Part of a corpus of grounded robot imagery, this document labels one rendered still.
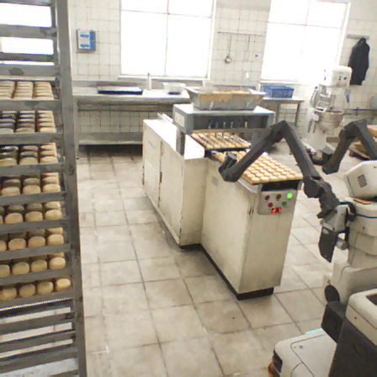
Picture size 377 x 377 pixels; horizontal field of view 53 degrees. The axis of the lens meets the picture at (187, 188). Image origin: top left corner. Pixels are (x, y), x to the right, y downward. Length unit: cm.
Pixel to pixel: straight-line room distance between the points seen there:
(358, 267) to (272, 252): 87
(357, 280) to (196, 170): 148
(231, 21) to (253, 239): 438
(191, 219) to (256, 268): 72
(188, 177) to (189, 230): 47
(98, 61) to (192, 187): 339
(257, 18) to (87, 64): 267
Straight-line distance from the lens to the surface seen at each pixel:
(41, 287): 140
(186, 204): 297
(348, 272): 186
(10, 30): 109
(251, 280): 267
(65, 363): 215
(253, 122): 308
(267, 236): 252
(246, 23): 638
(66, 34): 106
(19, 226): 123
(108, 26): 588
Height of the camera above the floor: 170
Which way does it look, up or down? 22 degrees down
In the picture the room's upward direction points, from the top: 4 degrees clockwise
